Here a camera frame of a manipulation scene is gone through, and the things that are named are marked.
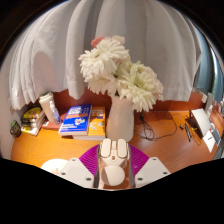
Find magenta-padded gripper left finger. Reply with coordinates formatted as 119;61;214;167
59;143;100;189

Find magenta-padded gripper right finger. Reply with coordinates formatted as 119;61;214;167
128;143;172;189

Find white computer mouse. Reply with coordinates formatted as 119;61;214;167
99;137;130;187

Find white pink cartoon mouse pad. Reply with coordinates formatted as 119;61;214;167
40;158;69;175

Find blue cover book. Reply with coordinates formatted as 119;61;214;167
58;103;93;137

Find red-brown flat book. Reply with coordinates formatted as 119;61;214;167
41;120;64;131

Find white ceramic vase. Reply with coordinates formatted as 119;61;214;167
105;94;135;143

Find clear spray bottle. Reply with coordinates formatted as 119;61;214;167
49;100;62;126

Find white yellow spine book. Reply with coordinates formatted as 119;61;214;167
20;123;47;137

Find white paper card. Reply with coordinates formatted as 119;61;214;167
202;130;218;154

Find black spine book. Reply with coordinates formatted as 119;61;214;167
21;114;46;125
20;119;46;130

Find white flat device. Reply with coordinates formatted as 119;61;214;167
189;108;213;138

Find beige lidded tumbler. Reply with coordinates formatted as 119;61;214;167
38;91;56;123

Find yellow cover book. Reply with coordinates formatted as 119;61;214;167
22;106;44;120

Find dark green mug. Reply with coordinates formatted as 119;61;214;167
9;119;22;138

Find white flower bouquet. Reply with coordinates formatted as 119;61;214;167
78;34;165;113

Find white curtain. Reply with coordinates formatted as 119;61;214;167
8;0;203;111

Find black cable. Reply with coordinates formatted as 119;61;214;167
133;111;189;141

